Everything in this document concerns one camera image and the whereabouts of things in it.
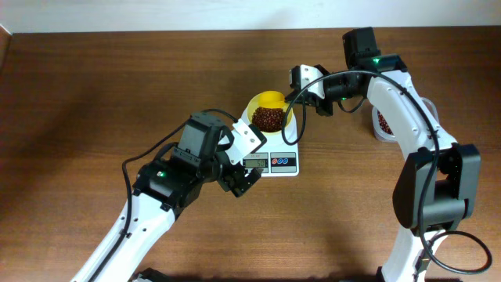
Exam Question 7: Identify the red adzuki beans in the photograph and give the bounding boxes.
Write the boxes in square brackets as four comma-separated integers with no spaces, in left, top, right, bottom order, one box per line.
[251,107,285,132]

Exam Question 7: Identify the yellow measuring scoop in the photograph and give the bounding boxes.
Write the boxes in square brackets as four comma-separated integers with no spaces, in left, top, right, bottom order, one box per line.
[258,91,287,109]

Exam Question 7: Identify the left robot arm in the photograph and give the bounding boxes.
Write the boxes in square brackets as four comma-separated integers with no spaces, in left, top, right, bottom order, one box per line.
[73,109,267,281]

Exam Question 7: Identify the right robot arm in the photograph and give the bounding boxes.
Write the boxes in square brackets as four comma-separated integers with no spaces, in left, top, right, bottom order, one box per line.
[286,27,481,281]

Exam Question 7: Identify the white digital kitchen scale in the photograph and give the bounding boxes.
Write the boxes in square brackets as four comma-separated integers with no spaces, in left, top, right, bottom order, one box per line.
[241,129,299,177]

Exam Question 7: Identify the yellow plastic bowl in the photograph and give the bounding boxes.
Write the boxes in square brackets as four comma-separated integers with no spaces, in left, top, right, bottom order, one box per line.
[245,93,293,125]

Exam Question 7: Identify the clear plastic bean container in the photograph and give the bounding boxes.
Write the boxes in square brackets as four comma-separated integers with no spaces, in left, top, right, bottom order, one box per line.
[371,97,439,143]

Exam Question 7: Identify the right black camera cable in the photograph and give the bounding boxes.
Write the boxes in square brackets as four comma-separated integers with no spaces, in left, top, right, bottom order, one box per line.
[280,69,493,275]

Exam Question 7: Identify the black camera cable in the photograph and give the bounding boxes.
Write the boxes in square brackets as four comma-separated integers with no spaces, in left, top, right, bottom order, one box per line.
[280,69,493,275]
[88,108,240,282]

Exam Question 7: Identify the left black camera cable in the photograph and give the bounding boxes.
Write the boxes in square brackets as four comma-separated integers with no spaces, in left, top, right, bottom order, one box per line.
[88,108,240,282]

